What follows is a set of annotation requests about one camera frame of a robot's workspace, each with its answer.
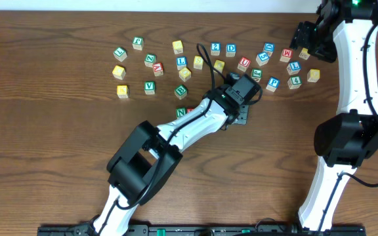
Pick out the blue 5 block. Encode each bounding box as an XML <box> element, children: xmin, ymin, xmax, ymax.
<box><xmin>256</xmin><ymin>52</ymin><xmax>270</xmax><ymax>66</ymax></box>

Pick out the blue l block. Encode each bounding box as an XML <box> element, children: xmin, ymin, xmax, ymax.
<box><xmin>176</xmin><ymin>56</ymin><xmax>187</xmax><ymax>71</ymax></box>
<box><xmin>287</xmin><ymin>61</ymin><xmax>301</xmax><ymax>75</ymax></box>

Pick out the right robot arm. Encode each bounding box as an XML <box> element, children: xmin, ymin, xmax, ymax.
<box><xmin>290</xmin><ymin>0</ymin><xmax>378</xmax><ymax>235</ymax></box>

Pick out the green N block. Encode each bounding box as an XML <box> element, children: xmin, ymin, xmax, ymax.
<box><xmin>175</xmin><ymin>108</ymin><xmax>187</xmax><ymax>118</ymax></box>

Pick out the green 4 block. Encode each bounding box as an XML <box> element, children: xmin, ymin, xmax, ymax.
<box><xmin>287</xmin><ymin>76</ymin><xmax>303</xmax><ymax>89</ymax></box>

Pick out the blue L block right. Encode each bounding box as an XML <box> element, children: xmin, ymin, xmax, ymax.
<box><xmin>287</xmin><ymin>61</ymin><xmax>301</xmax><ymax>75</ymax></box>

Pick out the yellow o block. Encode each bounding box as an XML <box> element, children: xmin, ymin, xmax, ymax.
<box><xmin>178</xmin><ymin>68</ymin><xmax>192</xmax><ymax>82</ymax></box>
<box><xmin>213</xmin><ymin>60</ymin><xmax>225</xmax><ymax>73</ymax></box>

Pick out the yellow K block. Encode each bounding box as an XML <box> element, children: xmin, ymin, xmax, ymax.
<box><xmin>117</xmin><ymin>85</ymin><xmax>129</xmax><ymax>99</ymax></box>

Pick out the green block top left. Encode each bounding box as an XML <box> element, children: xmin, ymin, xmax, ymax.
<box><xmin>132</xmin><ymin>37</ymin><xmax>144</xmax><ymax>50</ymax></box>

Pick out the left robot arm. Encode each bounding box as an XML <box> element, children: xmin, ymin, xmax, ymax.
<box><xmin>91</xmin><ymin>74</ymin><xmax>263</xmax><ymax>235</ymax></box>

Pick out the green block centre right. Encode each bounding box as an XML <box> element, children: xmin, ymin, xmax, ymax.
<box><xmin>251</xmin><ymin>68</ymin><xmax>263</xmax><ymax>83</ymax></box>

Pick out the blue P block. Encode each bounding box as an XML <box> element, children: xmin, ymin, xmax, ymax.
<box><xmin>266</xmin><ymin>77</ymin><xmax>280</xmax><ymax>92</ymax></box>

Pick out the yellow O block right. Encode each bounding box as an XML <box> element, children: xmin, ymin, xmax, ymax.
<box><xmin>213</xmin><ymin>60</ymin><xmax>225</xmax><ymax>73</ymax></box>

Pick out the green B block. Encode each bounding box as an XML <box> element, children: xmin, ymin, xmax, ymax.
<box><xmin>174</xmin><ymin>85</ymin><xmax>188</xmax><ymax>100</ymax></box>

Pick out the yellow block top right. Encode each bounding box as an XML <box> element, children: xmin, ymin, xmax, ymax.
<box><xmin>299</xmin><ymin>48</ymin><xmax>310</xmax><ymax>60</ymax></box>

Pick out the blue d block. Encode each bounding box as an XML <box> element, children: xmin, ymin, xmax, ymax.
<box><xmin>226</xmin><ymin>44</ymin><xmax>236</xmax><ymax>57</ymax></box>
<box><xmin>263</xmin><ymin>42</ymin><xmax>275</xmax><ymax>57</ymax></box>

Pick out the yellow O block centre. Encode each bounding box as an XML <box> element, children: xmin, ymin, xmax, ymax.
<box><xmin>178</xmin><ymin>68</ymin><xmax>192</xmax><ymax>82</ymax></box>

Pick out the blue D block right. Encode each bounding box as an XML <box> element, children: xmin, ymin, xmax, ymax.
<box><xmin>263</xmin><ymin>42</ymin><xmax>275</xmax><ymax>57</ymax></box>

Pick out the yellow G block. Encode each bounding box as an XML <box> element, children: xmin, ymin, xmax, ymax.
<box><xmin>307</xmin><ymin>69</ymin><xmax>320</xmax><ymax>83</ymax></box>

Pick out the green L block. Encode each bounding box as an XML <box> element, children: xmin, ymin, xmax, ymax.
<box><xmin>113</xmin><ymin>47</ymin><xmax>127</xmax><ymax>62</ymax></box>

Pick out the yellow S block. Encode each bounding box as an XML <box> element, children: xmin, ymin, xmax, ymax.
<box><xmin>193</xmin><ymin>56</ymin><xmax>203</xmax><ymax>70</ymax></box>

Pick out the red A block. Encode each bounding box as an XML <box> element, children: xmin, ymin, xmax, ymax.
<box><xmin>152</xmin><ymin>62</ymin><xmax>164</xmax><ymax>77</ymax></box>

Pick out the blue 2 block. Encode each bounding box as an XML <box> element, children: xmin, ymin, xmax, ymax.
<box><xmin>211</xmin><ymin>42</ymin><xmax>221</xmax><ymax>56</ymax></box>

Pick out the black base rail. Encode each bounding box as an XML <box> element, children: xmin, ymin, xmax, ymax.
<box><xmin>37</xmin><ymin>223</ymin><xmax>367</xmax><ymax>236</ymax></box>

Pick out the green Z block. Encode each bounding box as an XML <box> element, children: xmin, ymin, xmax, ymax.
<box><xmin>144</xmin><ymin>53</ymin><xmax>157</xmax><ymax>68</ymax></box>

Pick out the red M block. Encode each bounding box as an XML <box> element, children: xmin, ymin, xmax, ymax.
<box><xmin>280</xmin><ymin>49</ymin><xmax>293</xmax><ymax>62</ymax></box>

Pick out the green V block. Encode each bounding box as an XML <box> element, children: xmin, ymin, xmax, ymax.
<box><xmin>144</xmin><ymin>81</ymin><xmax>156</xmax><ymax>95</ymax></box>

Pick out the red U block right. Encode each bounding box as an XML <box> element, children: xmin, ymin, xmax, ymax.
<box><xmin>238</xmin><ymin>57</ymin><xmax>251</xmax><ymax>72</ymax></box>

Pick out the blue L block centre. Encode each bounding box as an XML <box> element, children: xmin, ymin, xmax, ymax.
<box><xmin>176</xmin><ymin>56</ymin><xmax>187</xmax><ymax>71</ymax></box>

